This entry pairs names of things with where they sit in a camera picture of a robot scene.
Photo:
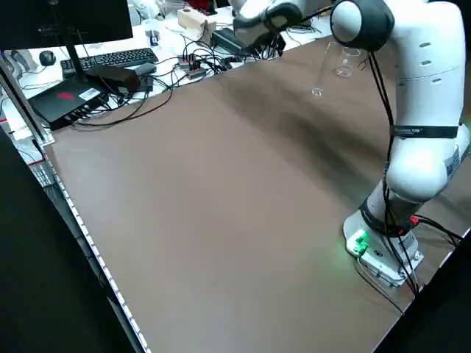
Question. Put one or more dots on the black computer monitor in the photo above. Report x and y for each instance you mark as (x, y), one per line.
(55, 18)

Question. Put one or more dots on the clear glass beaker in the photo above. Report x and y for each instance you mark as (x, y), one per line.
(346, 70)

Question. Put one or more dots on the small blue device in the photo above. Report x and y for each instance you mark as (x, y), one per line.
(154, 36)

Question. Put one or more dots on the aluminium frame post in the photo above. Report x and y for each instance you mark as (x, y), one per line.
(22, 106)

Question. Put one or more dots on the black adapter brick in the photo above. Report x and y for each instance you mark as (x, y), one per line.
(117, 79)

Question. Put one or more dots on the black computer mouse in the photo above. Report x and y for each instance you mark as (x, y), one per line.
(47, 57)

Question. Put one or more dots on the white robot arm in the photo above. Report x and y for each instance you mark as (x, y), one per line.
(423, 110)

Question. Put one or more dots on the USB hub with red ports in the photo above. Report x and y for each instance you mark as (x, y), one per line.
(191, 66)

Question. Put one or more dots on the black mini computer red logo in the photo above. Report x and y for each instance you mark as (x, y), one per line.
(62, 99)

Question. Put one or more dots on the brown cardboard piece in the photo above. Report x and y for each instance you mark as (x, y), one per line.
(209, 31)

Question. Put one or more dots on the grey power adapter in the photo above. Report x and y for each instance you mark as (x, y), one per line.
(144, 68)

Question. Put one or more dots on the black keyboard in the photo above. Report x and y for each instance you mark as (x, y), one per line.
(117, 58)

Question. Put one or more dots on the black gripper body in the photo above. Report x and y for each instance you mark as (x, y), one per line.
(272, 46)

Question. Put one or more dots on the aluminium table edge rail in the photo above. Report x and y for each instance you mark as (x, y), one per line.
(92, 242)

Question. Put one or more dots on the black power supply box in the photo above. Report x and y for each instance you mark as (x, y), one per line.
(224, 38)

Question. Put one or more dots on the clear glass graduated cylinder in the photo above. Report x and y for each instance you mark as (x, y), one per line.
(320, 70)

